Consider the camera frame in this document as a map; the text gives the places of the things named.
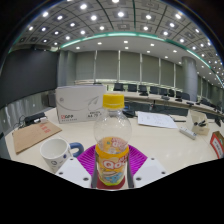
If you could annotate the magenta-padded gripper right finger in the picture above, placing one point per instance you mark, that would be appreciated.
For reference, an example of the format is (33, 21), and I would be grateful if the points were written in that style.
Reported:
(137, 159)

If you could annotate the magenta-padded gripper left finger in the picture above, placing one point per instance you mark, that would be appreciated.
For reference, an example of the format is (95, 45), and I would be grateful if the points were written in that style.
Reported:
(85, 160)

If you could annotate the yellow-capped clear drink bottle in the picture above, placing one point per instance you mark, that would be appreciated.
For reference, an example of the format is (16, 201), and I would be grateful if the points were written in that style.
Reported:
(112, 163)

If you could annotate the white paper sheets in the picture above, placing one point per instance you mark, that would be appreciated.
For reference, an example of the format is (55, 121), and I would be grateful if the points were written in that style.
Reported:
(156, 119)

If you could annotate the white cardboard paper box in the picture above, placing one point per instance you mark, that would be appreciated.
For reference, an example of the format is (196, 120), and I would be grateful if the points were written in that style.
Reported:
(78, 104)

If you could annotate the white power strip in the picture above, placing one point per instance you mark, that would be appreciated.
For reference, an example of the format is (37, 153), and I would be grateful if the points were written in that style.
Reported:
(188, 133)

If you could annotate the black flat device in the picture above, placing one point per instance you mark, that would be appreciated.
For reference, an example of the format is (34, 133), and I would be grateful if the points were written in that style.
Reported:
(34, 117)

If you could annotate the row of black chairs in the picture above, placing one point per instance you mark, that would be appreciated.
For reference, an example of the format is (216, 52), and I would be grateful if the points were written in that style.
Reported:
(146, 89)

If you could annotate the open white box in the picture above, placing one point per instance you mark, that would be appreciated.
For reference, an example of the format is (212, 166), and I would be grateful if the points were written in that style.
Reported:
(198, 122)

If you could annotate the red and white box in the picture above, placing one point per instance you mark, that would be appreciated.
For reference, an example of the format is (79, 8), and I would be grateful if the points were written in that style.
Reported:
(217, 144)

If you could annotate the ceiling lights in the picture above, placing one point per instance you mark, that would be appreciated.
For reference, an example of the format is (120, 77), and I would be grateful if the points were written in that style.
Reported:
(120, 15)

